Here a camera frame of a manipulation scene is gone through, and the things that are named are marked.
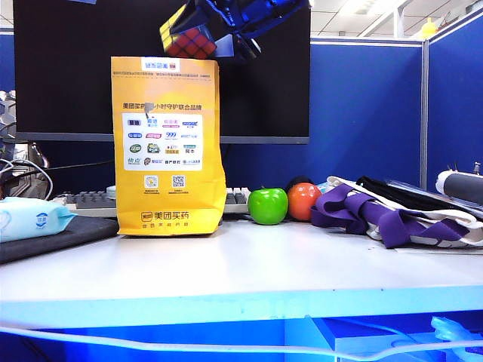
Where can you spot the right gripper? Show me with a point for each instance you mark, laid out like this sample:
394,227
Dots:
249,15

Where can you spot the Rubik's cube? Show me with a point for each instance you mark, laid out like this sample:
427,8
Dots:
188,43

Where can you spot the yellow printed paper bag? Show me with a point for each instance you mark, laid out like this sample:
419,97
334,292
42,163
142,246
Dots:
170,94

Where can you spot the black computer monitor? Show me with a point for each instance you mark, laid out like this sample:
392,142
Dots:
75,75

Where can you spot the wide blue partition panel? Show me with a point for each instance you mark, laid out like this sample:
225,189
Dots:
362,113

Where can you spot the green apple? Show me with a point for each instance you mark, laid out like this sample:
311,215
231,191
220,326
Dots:
268,207

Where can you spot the orange ball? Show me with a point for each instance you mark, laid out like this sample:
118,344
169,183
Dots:
303,201

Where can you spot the grey computer keyboard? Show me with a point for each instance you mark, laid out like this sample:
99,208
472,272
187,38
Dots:
90,200

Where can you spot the shiny metallic object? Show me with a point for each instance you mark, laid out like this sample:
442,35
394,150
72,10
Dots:
9,124

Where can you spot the dark grey pad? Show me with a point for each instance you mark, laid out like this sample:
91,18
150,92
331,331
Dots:
85,230

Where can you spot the narrow blue partition panel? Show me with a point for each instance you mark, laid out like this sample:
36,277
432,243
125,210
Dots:
454,113

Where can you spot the light blue wet wipes pack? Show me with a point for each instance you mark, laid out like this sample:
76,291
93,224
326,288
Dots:
26,219

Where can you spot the clear plastic folder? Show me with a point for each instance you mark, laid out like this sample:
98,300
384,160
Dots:
434,192

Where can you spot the grey cylinder with white cap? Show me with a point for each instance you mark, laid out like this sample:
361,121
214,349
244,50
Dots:
462,185

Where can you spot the light blue plastic piece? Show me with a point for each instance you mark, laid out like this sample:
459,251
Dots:
451,330

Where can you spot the silver partition post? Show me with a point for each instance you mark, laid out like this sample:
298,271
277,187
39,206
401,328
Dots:
425,113

